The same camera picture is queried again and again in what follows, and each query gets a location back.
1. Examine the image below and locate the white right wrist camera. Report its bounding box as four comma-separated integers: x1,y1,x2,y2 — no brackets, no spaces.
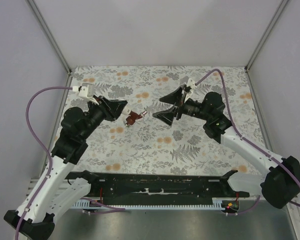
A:
184,78,197,102

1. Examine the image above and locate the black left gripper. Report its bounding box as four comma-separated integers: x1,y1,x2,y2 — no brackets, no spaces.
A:
80,94,128,140

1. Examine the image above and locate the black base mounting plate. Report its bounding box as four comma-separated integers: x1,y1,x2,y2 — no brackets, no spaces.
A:
87,172,250,205

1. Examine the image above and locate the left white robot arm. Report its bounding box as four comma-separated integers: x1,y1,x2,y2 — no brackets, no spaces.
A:
4,96,128,240

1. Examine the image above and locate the aluminium frame post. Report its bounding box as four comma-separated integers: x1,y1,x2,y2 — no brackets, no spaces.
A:
25,0,72,75
244,0,291,73

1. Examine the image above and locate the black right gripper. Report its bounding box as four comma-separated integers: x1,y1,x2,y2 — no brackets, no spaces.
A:
152,87,211,127

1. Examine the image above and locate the white slotted cable duct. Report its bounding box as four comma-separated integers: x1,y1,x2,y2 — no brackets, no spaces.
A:
70,199,225,211

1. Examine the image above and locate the right aluminium frame post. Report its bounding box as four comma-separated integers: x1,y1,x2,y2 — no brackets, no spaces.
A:
244,0,291,73

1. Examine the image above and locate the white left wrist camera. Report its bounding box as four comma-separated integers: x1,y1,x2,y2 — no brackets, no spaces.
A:
71,83,98,105

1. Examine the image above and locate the left aluminium frame post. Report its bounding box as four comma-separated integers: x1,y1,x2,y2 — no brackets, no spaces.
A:
25,0,72,75

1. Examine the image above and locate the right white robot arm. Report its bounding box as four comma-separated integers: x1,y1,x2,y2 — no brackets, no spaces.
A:
153,84,300,209

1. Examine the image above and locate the white pipe elbow fitting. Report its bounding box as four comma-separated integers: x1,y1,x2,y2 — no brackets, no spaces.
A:
121,106,131,116

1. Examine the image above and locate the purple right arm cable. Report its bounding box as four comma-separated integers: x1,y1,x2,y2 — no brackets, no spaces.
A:
194,69,300,216

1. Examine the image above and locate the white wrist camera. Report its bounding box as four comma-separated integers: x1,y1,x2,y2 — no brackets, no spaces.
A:
71,83,98,105
184,78,197,102

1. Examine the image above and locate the floral patterned table mat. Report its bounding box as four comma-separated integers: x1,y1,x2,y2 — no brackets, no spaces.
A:
71,66,264,176

